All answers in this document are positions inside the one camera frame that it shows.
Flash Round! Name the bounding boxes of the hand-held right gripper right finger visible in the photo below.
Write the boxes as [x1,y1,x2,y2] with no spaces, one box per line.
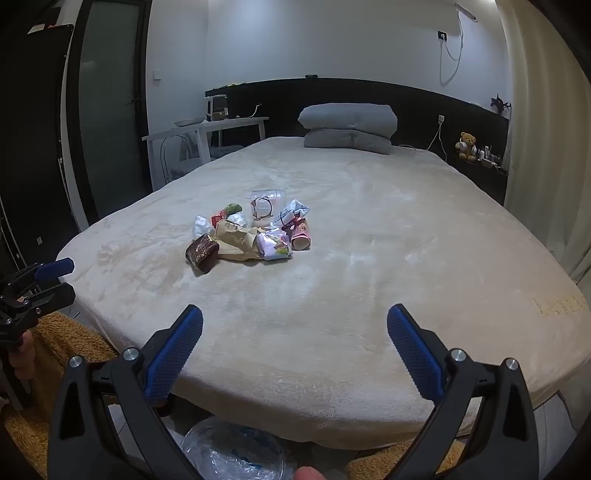
[387,304,543,480]

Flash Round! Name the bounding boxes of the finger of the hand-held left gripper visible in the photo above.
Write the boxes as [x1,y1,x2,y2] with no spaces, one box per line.
[2,258,75,291]
[16,282,77,319]

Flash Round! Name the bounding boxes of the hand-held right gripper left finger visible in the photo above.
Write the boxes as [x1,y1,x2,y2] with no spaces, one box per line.
[47,305,205,480]

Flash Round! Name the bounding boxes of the dark brown snack wrapper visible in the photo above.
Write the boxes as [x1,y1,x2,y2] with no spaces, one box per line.
[185,233,221,274]

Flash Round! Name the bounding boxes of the bin with clear plastic liner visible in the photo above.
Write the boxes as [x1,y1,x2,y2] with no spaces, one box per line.
[180,415,298,480]

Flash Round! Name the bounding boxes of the brown paper bag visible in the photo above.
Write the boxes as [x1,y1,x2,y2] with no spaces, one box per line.
[215,219,264,263]

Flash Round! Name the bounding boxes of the colourful snack wrapper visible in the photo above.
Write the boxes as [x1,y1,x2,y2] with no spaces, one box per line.
[256,231,294,261]

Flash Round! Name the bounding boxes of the red green snack wrapper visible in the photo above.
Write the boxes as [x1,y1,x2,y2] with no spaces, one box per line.
[211,203,244,228]

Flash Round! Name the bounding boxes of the pink cookie box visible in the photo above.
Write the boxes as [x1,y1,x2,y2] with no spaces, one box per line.
[288,217,312,250]

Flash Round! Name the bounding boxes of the clear plastic cup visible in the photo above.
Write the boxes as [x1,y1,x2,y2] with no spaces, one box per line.
[249,188,284,222]

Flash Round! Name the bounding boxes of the person's left hand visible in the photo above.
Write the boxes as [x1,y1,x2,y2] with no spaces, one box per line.
[9,330,35,381]

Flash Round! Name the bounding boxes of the brown fluffy rug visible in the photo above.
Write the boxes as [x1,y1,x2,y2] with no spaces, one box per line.
[0,311,481,480]

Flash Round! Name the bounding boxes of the black wardrobe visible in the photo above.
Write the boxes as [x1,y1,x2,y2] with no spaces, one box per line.
[0,0,81,268]

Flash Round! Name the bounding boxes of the frosted glass door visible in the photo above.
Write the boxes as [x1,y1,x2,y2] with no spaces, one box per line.
[62,0,153,232]

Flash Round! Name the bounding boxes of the chair with grey cushion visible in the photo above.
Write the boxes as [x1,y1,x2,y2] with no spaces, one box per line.
[161,134,245,183]

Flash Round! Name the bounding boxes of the cluster of small bottles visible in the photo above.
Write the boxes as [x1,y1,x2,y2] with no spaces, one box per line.
[478,145,504,169]

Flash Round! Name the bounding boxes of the brown teddy bear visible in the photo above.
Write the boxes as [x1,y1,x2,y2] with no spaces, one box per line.
[455,131,478,161]

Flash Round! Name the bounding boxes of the grey pillow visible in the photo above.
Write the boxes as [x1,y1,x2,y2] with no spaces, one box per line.
[303,129,393,155]

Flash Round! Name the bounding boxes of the white desktop appliance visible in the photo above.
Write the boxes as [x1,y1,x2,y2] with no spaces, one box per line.
[205,95,230,121]

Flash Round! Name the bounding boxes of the white desk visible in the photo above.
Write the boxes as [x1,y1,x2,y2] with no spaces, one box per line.
[141,116,269,185]

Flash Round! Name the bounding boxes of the grey pillows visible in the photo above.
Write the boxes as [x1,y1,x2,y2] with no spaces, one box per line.
[298,104,399,138]

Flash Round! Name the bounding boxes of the cream curtain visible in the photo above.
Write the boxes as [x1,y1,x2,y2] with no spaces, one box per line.
[494,0,591,284]

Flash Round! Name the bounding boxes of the black headboard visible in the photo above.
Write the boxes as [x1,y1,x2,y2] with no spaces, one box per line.
[205,78,511,206]

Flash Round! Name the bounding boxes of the white charging cable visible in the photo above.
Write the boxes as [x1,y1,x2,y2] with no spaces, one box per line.
[399,121,444,152]

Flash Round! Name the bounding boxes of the white wall cable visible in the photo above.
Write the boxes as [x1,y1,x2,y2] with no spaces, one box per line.
[438,4,465,77]

